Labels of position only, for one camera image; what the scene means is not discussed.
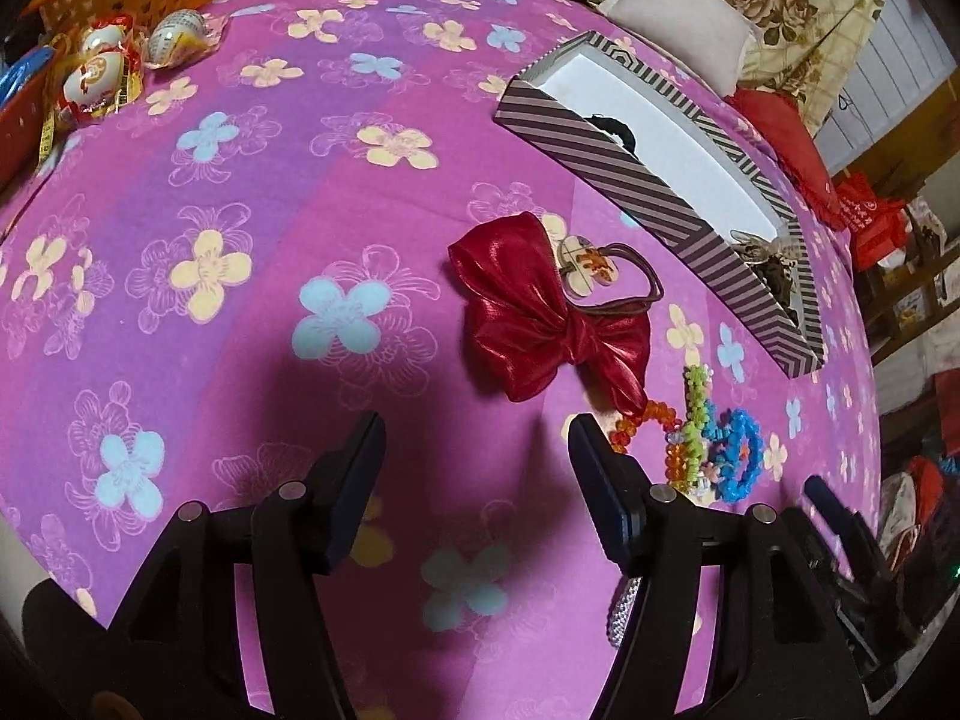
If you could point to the brown bow hair clip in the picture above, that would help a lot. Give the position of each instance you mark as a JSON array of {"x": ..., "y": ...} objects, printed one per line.
[{"x": 765, "y": 249}]

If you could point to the silver wrapped egg ornament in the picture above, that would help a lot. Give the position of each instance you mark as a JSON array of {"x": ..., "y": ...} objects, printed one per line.
[{"x": 180, "y": 34}]

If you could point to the striped cardboard box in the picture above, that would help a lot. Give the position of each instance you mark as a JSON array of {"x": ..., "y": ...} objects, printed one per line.
[{"x": 600, "y": 157}]

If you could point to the white pillow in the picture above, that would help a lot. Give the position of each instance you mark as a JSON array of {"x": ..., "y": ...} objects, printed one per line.
[{"x": 675, "y": 7}]

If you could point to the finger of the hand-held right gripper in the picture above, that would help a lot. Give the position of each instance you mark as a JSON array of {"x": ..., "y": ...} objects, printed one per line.
[{"x": 825, "y": 499}]

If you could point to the red frilled cushion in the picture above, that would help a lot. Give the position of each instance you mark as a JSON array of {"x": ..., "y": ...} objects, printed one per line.
[{"x": 787, "y": 142}]

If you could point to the red satin hair bow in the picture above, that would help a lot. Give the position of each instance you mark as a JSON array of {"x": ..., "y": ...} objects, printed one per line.
[{"x": 540, "y": 300}]

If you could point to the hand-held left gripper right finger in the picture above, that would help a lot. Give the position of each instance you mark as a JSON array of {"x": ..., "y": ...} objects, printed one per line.
[{"x": 600, "y": 487}]

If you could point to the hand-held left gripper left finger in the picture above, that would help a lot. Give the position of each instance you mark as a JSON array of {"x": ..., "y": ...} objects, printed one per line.
[{"x": 367, "y": 469}]

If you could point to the red plastic basket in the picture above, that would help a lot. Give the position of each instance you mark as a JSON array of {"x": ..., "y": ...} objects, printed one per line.
[{"x": 19, "y": 127}]

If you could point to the red shopping bag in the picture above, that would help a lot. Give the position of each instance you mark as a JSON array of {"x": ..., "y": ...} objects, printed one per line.
[{"x": 870, "y": 225}]

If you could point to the rhinestone hair clip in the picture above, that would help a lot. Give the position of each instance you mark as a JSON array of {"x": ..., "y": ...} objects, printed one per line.
[{"x": 626, "y": 611}]

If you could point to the pile of clothes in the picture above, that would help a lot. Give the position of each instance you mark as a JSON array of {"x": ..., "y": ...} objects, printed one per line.
[{"x": 919, "y": 502}]

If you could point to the cream floral quilt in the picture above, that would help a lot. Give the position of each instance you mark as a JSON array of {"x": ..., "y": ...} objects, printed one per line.
[{"x": 795, "y": 7}]

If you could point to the black hair scrunchie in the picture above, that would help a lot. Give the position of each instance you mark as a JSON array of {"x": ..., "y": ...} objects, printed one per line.
[{"x": 611, "y": 127}]

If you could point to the blue plastic wrapper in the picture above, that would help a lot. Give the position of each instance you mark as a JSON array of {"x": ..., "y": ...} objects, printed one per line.
[{"x": 26, "y": 71}]

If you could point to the wrapped egg candies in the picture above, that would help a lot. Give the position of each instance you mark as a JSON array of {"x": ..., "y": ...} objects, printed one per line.
[{"x": 90, "y": 79}]

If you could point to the red white egg ornament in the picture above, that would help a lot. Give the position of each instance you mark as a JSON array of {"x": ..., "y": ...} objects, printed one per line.
[{"x": 101, "y": 37}]

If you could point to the wooden shelf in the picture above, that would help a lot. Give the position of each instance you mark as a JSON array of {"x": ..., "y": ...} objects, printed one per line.
[{"x": 922, "y": 270}]

